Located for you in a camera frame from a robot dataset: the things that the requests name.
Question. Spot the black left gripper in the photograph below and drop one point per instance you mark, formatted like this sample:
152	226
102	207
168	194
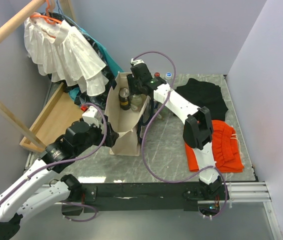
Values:
111	136

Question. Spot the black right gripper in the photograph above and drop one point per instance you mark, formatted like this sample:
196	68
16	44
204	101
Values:
131	80

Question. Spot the clear glass green-cap bottle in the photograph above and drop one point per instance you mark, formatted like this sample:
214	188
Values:
136	102

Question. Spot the Coca-Cola glass bottle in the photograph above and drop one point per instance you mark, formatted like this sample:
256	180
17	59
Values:
157	75

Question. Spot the blue-cap water bottle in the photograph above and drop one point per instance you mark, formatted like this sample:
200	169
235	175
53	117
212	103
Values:
169	77

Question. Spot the beige canvas tote bag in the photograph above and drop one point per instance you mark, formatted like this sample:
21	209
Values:
124	122

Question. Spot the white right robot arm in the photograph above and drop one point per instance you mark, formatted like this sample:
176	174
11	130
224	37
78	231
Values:
197	123

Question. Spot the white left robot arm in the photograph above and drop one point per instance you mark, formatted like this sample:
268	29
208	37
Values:
20	202

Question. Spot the silver-top drink can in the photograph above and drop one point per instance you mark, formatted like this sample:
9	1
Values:
124	99

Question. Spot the wooden rack base tray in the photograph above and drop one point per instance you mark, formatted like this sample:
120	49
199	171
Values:
57	115

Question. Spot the teal garment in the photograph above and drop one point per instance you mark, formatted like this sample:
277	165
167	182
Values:
110	72

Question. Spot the black folded garment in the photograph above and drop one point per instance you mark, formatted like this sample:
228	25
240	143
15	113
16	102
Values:
205	94

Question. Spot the white pleated dress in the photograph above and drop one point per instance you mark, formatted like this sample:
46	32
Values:
62	51

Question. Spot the wooden rack diagonal brace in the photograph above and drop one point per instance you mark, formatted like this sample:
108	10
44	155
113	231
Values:
20	126

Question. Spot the orange clothes hanger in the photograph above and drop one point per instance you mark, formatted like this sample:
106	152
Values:
48	11

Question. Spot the orange folded garment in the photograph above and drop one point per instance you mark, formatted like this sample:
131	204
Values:
226	148

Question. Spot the wooden hanging rod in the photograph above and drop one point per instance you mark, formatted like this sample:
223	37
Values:
12	24

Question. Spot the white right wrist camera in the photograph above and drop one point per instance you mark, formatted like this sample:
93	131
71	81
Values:
134	62

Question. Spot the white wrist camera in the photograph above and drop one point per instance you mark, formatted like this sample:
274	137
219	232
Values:
134	62
90	115

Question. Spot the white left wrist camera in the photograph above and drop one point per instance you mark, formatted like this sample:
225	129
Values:
90	115

